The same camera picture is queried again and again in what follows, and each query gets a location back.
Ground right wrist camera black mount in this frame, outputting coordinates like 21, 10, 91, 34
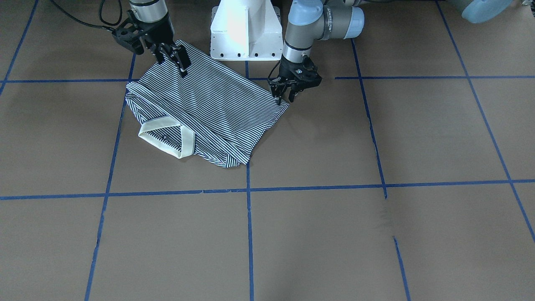
111, 19, 145, 55

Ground blue white striped polo shirt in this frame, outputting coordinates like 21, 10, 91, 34
125, 40, 289, 168

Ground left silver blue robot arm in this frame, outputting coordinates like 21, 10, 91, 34
267, 0, 365, 104

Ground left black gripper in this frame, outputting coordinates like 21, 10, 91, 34
267, 56, 323, 103

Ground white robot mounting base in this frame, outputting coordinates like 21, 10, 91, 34
209, 0, 283, 61

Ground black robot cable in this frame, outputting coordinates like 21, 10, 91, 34
50, 0, 126, 30

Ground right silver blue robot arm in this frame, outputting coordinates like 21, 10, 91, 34
129, 0, 191, 78

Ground blue tape grid lines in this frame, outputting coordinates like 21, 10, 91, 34
1, 0, 535, 301

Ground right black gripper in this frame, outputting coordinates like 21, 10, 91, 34
136, 17, 191, 78

